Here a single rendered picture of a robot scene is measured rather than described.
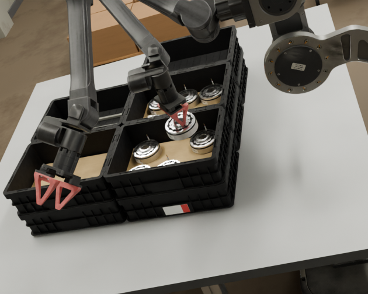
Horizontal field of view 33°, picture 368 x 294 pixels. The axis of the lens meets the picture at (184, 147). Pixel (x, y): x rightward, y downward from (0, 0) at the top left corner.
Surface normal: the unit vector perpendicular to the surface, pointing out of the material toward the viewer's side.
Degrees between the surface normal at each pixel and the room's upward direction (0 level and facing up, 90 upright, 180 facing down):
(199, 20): 38
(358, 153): 0
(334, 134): 0
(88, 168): 0
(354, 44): 90
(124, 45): 90
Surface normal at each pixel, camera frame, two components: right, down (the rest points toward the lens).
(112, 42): -0.10, 0.62
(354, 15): -0.32, -0.76
